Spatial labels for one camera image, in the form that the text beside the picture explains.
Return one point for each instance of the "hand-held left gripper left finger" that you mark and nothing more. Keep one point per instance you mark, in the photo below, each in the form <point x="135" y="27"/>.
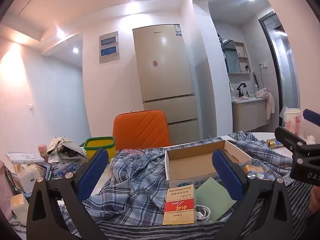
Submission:
<point x="92" y="176"/>

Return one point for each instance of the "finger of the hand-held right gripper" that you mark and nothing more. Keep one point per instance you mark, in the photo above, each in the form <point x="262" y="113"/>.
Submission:
<point x="312" y="117"/>
<point x="287" y="137"/>

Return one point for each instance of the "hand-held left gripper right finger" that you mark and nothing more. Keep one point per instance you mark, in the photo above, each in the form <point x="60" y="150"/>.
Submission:
<point x="228" y="177"/>

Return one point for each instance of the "cardboard box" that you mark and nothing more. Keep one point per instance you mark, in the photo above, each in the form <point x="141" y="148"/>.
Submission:
<point x="190" y="166"/>

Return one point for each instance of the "red cigarette box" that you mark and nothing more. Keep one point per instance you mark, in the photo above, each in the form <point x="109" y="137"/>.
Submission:
<point x="178" y="206"/>

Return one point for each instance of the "person's right hand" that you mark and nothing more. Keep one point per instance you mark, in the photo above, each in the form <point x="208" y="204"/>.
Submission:
<point x="315" y="200"/>

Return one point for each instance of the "gold cigarette box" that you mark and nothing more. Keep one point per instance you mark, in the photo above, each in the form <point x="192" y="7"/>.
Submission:
<point x="256" y="171"/>
<point x="273" y="143"/>

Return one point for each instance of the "clear plastic bag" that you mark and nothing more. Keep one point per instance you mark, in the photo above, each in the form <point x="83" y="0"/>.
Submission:
<point x="291" y="120"/>

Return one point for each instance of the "white tissue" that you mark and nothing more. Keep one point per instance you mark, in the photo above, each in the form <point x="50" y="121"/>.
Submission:
<point x="310" y="139"/>

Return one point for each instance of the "green paper pad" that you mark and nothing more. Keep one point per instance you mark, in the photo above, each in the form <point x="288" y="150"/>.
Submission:
<point x="215" y="197"/>

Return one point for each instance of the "yellow basket with green rim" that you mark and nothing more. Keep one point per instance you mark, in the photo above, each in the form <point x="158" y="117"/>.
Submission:
<point x="98" y="148"/>

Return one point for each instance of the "blue plastic packet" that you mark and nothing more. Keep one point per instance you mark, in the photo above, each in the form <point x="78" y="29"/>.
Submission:
<point x="63" y="171"/>

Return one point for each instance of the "grey crumpled cloth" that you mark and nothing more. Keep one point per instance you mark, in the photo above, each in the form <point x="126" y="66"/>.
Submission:
<point x="67" y="148"/>

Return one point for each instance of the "blue plaid shirt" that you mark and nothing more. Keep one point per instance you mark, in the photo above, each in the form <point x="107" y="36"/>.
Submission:
<point x="132" y="180"/>

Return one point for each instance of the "pink towel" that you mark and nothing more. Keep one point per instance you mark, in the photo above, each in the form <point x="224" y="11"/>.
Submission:
<point x="267" y="100"/>

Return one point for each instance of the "bathroom vanity cabinet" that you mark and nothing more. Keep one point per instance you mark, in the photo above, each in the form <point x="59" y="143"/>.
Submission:
<point x="247" y="115"/>

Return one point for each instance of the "pill blister pack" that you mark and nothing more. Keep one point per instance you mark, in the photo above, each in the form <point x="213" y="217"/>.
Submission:
<point x="133" y="151"/>

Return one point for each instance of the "pink cylinder bottle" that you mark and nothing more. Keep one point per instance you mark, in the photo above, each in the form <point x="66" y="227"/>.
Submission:
<point x="42" y="151"/>

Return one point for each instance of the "white plastic bottle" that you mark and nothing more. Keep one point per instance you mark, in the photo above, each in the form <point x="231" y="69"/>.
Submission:
<point x="28" y="178"/>

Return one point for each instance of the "orange chair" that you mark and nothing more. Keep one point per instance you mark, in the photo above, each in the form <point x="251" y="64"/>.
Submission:
<point x="140" y="130"/>

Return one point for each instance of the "black faucet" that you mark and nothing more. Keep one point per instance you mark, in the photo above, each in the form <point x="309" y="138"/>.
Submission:
<point x="240" y="90"/>

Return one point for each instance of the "white flat box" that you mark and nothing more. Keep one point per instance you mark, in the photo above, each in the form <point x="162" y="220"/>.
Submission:
<point x="23" y="158"/>

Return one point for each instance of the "small yellow box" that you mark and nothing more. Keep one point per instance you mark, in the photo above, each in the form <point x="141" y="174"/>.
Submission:
<point x="19" y="204"/>

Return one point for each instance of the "bathroom mirror cabinet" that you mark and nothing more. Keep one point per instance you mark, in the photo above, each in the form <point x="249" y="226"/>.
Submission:
<point x="232" y="57"/>

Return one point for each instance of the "beige refrigerator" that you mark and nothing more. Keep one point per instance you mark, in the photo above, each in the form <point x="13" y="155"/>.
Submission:
<point x="162" y="85"/>

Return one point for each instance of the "pink fridge sticker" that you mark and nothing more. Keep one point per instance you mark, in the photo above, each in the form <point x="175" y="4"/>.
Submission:
<point x="155" y="63"/>

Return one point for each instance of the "black door frame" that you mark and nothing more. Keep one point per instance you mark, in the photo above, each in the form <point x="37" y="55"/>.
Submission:
<point x="272" y="67"/>

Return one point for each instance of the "wall socket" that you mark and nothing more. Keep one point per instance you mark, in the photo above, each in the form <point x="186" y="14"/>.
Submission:
<point x="262" y="65"/>

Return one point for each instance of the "wall light switch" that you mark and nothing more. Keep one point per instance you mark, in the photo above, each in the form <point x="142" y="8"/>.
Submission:
<point x="31" y="107"/>

